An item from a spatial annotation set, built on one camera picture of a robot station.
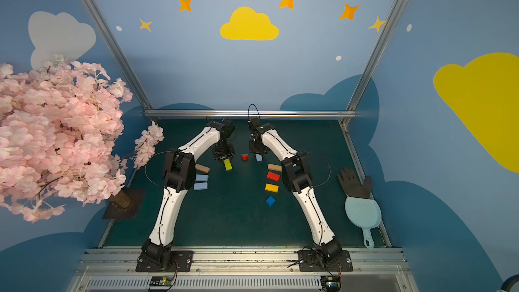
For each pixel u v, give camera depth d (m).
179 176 0.64
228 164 1.01
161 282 0.72
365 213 0.86
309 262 0.74
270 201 0.88
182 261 0.75
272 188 0.94
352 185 0.96
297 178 0.67
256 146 0.97
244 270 0.74
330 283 0.73
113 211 0.85
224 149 0.90
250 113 0.91
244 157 1.04
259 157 1.04
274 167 1.00
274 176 0.98
